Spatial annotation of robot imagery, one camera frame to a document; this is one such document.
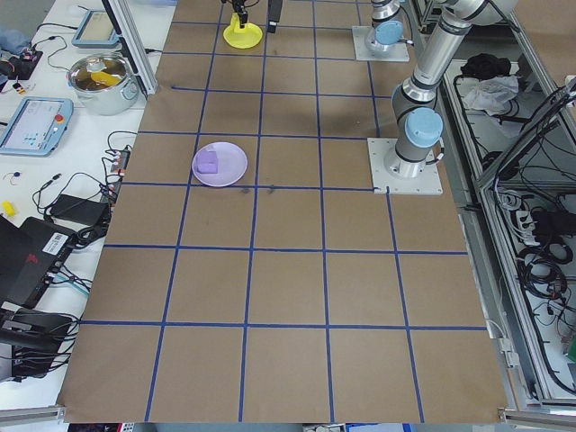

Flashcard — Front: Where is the purple foam block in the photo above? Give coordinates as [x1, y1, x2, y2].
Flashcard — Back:
[197, 151, 221, 176]

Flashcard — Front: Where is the yellow plate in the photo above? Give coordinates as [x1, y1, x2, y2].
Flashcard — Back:
[223, 22, 266, 50]

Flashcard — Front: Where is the glass pot lid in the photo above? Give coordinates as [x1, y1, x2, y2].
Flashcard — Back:
[67, 53, 131, 91]

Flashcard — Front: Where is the blue-grey teach pendant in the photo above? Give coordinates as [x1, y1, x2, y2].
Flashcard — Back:
[71, 8, 122, 50]
[0, 96, 75, 158]

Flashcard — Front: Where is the purple plate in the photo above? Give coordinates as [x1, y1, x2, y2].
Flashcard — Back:
[192, 141, 249, 188]

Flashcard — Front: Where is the yellow item inside pot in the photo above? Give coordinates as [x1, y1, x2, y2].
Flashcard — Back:
[91, 69, 119, 89]

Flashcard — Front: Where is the steel cooking pot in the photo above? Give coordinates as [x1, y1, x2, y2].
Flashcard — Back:
[67, 52, 140, 117]

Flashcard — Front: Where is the black USB hub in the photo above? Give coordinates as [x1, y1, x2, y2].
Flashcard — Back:
[103, 148, 132, 190]

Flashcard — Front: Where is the black cloth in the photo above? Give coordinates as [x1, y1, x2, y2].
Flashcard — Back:
[461, 52, 514, 78]

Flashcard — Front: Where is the black electronics board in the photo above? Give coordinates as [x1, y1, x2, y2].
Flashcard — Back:
[7, 47, 44, 78]

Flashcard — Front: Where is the white crumpled cloth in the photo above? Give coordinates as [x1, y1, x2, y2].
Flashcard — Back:
[463, 75, 524, 117]

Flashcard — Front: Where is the blue cloth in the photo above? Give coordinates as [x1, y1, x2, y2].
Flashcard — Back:
[0, 26, 33, 53]

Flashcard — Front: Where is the black power adapter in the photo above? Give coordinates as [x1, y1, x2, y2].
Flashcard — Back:
[48, 193, 110, 225]

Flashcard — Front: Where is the white power strip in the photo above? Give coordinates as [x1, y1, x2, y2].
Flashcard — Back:
[512, 209, 539, 247]

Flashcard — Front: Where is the black docking device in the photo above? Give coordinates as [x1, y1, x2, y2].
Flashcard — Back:
[0, 308, 77, 382]

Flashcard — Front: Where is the aluminium profile post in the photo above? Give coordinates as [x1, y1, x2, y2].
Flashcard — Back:
[101, 0, 159, 95]

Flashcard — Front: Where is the white square base plate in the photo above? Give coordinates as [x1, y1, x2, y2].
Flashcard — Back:
[367, 137, 445, 195]
[350, 25, 411, 62]

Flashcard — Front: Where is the black cable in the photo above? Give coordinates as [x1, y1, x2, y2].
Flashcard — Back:
[31, 173, 112, 217]
[106, 130, 140, 157]

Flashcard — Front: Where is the V-shaped metal frame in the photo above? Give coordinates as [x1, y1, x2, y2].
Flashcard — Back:
[438, 0, 576, 409]

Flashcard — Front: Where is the aluminium rail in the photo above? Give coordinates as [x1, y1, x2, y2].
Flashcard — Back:
[0, 404, 68, 424]
[497, 406, 576, 428]

